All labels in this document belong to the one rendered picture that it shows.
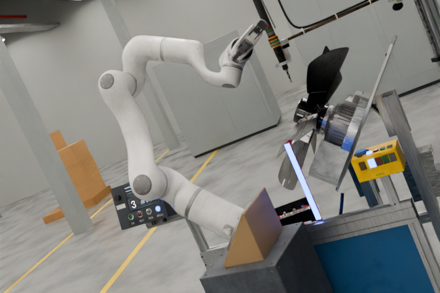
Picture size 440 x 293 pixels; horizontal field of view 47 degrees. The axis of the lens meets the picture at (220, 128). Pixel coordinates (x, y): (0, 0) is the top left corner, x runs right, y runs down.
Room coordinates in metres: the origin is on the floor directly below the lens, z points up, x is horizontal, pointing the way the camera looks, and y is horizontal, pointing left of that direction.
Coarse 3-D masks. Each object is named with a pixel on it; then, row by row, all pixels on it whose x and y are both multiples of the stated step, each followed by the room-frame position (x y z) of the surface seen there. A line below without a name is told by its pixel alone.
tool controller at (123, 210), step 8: (128, 184) 2.18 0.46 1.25; (112, 192) 2.22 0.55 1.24; (120, 192) 2.19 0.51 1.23; (128, 192) 2.17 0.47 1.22; (120, 200) 2.19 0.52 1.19; (152, 200) 2.11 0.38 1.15; (160, 200) 2.09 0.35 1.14; (120, 208) 2.19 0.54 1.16; (128, 208) 2.17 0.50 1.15; (144, 208) 2.13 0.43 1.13; (152, 208) 2.11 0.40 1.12; (168, 208) 2.09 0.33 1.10; (120, 216) 2.19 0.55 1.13; (136, 216) 2.15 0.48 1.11; (144, 216) 2.13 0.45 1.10; (152, 216) 2.10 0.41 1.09; (160, 216) 2.08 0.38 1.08; (120, 224) 2.19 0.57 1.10; (128, 224) 2.16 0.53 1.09; (136, 224) 2.14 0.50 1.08; (152, 224) 2.17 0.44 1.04
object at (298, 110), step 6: (300, 102) 2.26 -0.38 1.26; (300, 108) 2.25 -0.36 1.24; (306, 108) 2.24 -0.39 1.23; (312, 108) 2.24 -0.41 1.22; (318, 108) 2.26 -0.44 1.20; (324, 108) 2.22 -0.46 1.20; (294, 114) 2.27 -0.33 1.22; (306, 114) 2.24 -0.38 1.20; (318, 114) 2.23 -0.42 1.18; (324, 114) 2.20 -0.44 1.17; (294, 120) 2.28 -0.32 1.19; (318, 120) 2.21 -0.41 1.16; (318, 126) 2.21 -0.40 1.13; (318, 132) 2.23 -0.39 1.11
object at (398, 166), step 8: (384, 144) 1.75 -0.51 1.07; (392, 144) 1.71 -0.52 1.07; (376, 152) 1.70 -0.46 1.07; (384, 152) 1.68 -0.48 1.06; (392, 152) 1.67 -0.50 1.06; (400, 152) 1.71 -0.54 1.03; (352, 160) 1.74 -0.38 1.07; (360, 160) 1.72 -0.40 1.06; (400, 160) 1.67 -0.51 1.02; (368, 168) 1.72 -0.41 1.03; (376, 168) 1.70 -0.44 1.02; (384, 168) 1.69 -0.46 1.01; (392, 168) 1.68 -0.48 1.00; (400, 168) 1.67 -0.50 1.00; (360, 176) 1.73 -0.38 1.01; (368, 176) 1.72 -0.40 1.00; (376, 176) 1.71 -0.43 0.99; (384, 176) 1.70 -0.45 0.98
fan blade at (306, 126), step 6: (306, 120) 2.16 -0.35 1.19; (312, 120) 2.12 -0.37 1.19; (294, 126) 2.18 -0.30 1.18; (300, 126) 2.12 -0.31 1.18; (306, 126) 2.07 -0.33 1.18; (312, 126) 2.00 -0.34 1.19; (294, 132) 2.10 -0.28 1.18; (300, 132) 2.04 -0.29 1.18; (306, 132) 1.96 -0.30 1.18; (288, 138) 2.09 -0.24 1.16; (294, 138) 2.03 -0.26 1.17; (300, 138) 1.96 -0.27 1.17; (282, 144) 2.10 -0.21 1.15; (282, 150) 2.02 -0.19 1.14; (276, 156) 2.05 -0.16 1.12
